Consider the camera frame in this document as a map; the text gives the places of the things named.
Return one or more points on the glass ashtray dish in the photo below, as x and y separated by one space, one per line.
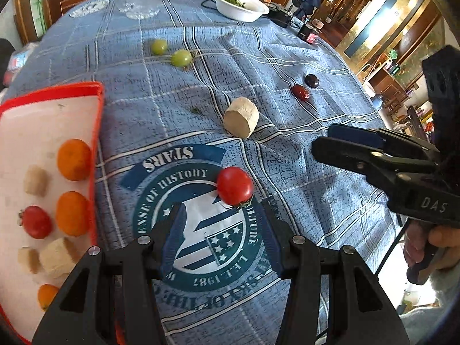
88 8

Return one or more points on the red tomato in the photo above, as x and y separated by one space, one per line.
36 222
234 186

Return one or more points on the green grape near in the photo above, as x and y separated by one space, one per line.
181 58

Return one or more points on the white bowl with greens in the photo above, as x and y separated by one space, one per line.
246 11

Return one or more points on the black sofa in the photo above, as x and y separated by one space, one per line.
6 50

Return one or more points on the dark purple grape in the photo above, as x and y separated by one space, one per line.
311 81

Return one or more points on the blue plaid tablecloth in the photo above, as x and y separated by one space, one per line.
219 115

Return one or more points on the blue jacket on post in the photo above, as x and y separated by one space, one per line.
305 7

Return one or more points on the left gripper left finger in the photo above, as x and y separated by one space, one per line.
83 311

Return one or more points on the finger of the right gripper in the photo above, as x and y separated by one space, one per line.
379 168
388 141

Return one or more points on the wooden stair railing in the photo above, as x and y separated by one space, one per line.
338 17

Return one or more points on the green grape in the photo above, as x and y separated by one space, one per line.
159 46
181 58

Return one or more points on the green grape far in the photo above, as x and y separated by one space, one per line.
159 46

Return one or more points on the orange tangerine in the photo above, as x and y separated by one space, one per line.
74 160
45 295
72 214

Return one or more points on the red rimmed white tray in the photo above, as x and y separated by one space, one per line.
33 127

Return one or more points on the dark sauce bottle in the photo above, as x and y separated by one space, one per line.
310 31

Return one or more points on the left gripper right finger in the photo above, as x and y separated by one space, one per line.
359 309

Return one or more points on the clear plastic bag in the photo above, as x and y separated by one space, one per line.
17 61

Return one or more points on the red jujube date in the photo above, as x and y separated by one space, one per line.
300 92

